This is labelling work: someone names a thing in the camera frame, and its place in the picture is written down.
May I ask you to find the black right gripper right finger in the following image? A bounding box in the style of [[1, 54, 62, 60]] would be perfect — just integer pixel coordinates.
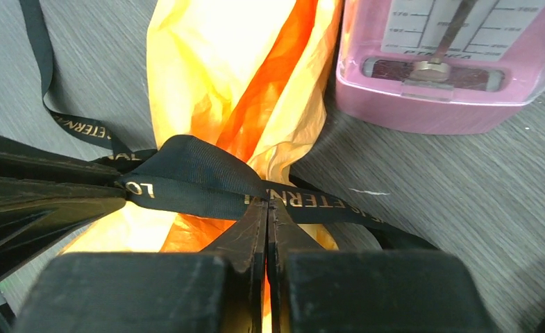
[[267, 200, 498, 332]]

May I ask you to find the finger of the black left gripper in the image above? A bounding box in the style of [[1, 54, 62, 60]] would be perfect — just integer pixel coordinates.
[[0, 178, 126, 281], [0, 135, 120, 185]]

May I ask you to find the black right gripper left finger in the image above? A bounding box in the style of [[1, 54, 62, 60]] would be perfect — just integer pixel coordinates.
[[13, 199, 268, 332]]

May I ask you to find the black printed ribbon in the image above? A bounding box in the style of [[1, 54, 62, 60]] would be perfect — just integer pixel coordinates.
[[18, 0, 439, 253]]

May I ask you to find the orange flower bouquet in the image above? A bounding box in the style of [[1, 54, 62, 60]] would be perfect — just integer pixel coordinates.
[[60, 0, 344, 333]]

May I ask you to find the pink metronome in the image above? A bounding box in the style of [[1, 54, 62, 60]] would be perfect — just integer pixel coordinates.
[[335, 0, 545, 135]]

